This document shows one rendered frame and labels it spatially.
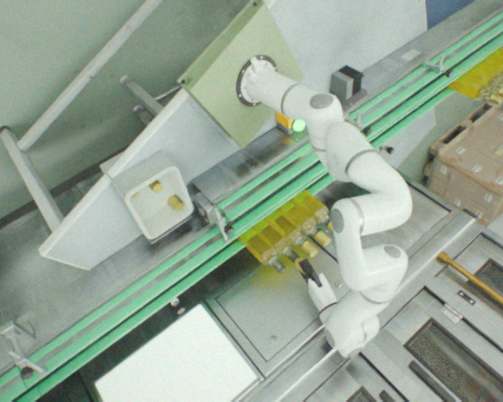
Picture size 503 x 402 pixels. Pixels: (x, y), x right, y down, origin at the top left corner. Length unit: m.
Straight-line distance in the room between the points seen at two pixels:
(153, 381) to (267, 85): 0.94
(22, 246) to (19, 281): 0.17
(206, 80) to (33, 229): 1.12
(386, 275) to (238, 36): 0.71
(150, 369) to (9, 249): 0.86
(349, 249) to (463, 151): 4.40
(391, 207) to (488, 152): 4.40
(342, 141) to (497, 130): 4.70
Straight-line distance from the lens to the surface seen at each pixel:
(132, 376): 1.41
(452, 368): 1.42
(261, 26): 1.20
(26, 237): 1.95
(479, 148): 5.30
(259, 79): 1.18
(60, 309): 1.39
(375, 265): 0.88
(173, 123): 1.22
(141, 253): 1.37
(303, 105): 1.05
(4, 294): 1.83
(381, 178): 0.90
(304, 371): 1.31
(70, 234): 1.29
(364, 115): 1.56
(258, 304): 1.40
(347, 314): 1.02
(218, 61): 1.14
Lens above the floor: 1.67
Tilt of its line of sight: 34 degrees down
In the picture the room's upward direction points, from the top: 132 degrees clockwise
